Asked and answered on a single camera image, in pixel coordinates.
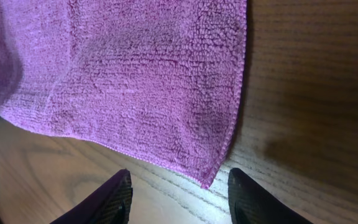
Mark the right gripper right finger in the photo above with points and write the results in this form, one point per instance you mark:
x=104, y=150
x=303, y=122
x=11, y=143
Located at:
x=250, y=203

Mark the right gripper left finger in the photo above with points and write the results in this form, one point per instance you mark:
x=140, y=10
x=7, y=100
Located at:
x=108, y=204

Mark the large purple microfiber cloth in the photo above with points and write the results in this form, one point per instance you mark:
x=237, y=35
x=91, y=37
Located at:
x=159, y=81

